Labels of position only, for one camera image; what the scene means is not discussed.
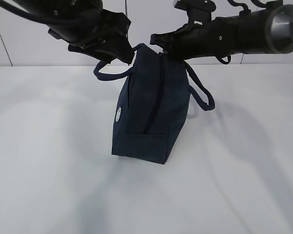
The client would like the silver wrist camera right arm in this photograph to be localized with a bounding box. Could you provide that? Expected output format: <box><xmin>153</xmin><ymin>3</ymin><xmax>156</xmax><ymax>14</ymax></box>
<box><xmin>173</xmin><ymin>0</ymin><xmax>216</xmax><ymax>24</ymax></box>

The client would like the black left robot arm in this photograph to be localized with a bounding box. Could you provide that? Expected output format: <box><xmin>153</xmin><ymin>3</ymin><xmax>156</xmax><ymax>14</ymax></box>
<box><xmin>0</xmin><ymin>0</ymin><xmax>134</xmax><ymax>64</ymax></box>

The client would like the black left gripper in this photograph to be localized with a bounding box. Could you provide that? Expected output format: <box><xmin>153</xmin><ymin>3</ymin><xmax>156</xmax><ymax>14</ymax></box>
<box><xmin>48</xmin><ymin>8</ymin><xmax>133</xmax><ymax>64</ymax></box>

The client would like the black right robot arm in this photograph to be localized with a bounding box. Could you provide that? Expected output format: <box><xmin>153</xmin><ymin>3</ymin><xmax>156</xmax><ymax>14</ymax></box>
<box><xmin>150</xmin><ymin>0</ymin><xmax>293</xmax><ymax>64</ymax></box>

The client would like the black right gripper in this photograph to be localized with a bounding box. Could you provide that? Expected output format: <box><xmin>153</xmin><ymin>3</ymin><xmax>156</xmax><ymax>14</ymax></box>
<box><xmin>150</xmin><ymin>24</ymin><xmax>190</xmax><ymax>59</ymax></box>

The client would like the dark navy fabric lunch bag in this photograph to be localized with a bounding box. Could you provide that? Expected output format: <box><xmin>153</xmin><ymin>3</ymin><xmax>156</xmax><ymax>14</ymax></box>
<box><xmin>94</xmin><ymin>43</ymin><xmax>215</xmax><ymax>164</ymax></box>

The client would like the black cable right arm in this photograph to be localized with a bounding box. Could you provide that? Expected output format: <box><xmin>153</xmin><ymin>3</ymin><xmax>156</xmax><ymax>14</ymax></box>
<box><xmin>216</xmin><ymin>55</ymin><xmax>232</xmax><ymax>64</ymax></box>

